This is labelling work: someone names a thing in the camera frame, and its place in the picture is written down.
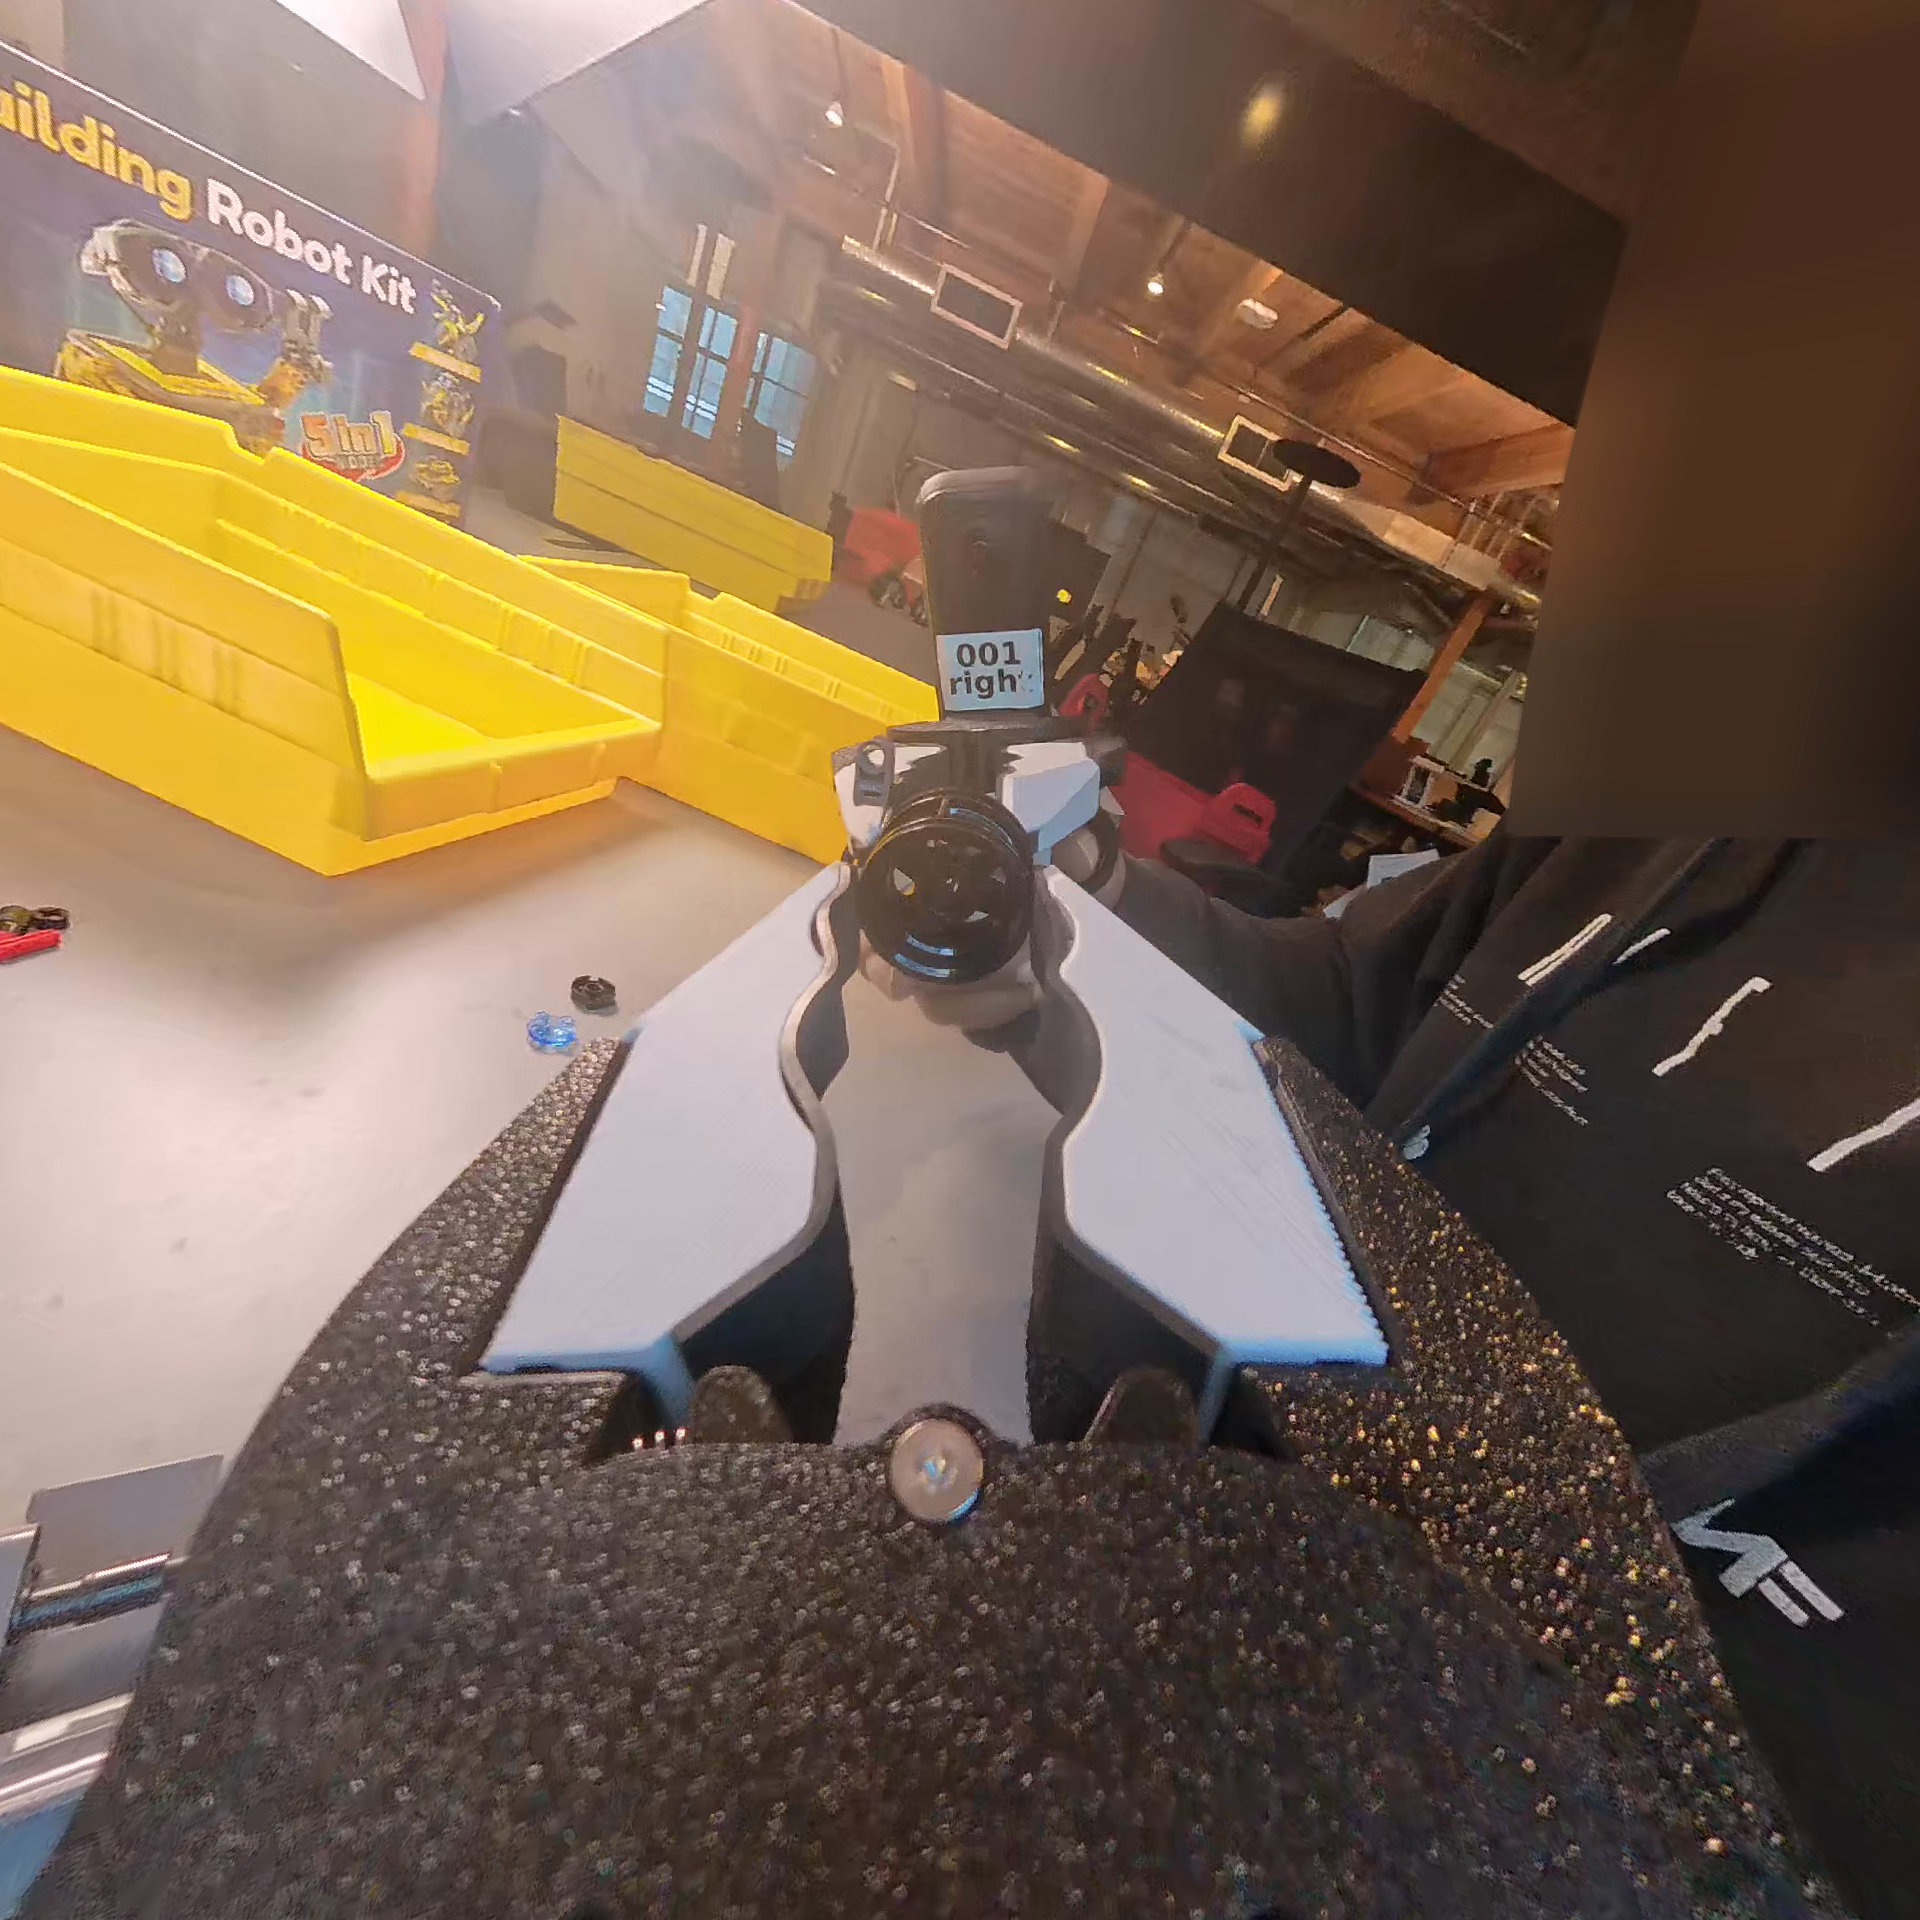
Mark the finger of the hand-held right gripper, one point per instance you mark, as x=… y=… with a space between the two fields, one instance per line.
x=859 y=819
x=1059 y=802

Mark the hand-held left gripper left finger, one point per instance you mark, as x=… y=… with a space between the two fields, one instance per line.
x=674 y=1200

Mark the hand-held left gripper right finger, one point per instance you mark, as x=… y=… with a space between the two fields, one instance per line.
x=1201 y=1200

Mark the black toy wheel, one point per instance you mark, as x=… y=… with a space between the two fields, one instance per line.
x=945 y=884

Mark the person's right forearm black sleeve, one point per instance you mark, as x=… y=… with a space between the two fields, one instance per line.
x=1275 y=945

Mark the person's right hand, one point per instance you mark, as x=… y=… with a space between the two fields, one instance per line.
x=975 y=1013

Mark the red plastic cart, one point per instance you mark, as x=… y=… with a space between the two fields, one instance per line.
x=1185 y=810

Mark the blue translucent round brick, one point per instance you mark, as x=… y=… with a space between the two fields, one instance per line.
x=548 y=1032

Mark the small black round brick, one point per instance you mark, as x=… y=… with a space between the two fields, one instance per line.
x=594 y=993

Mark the paned window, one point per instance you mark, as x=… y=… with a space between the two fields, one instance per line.
x=728 y=361

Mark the black disc on pole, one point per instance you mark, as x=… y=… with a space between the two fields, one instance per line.
x=1316 y=459

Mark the person's black printed hoodie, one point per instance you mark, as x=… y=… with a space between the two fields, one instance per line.
x=1724 y=1275

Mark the yellow open storage bin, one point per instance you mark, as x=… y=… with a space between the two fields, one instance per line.
x=300 y=510

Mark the grey panel brick assembly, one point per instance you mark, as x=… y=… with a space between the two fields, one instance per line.
x=104 y=1515

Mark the pile of small toy bricks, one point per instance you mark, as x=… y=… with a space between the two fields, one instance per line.
x=31 y=933

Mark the dark metal rod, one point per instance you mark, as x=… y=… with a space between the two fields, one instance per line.
x=91 y=1598

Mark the toy robot kit box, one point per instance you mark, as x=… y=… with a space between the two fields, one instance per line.
x=270 y=271

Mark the white studio light panel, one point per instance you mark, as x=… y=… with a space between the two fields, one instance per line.
x=361 y=31

